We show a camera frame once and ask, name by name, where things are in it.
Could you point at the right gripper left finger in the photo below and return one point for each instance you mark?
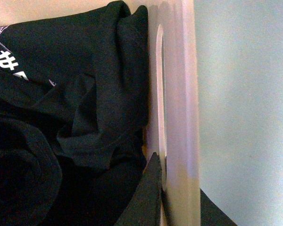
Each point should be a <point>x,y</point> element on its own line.
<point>144,208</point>

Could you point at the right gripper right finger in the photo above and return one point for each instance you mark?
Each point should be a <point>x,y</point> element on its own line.
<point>211,215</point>

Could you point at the black printed t-shirt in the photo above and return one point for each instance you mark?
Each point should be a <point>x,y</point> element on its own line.
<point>73,105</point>

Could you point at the beige plastic laundry hamper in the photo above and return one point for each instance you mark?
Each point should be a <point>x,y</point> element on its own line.
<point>172,128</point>

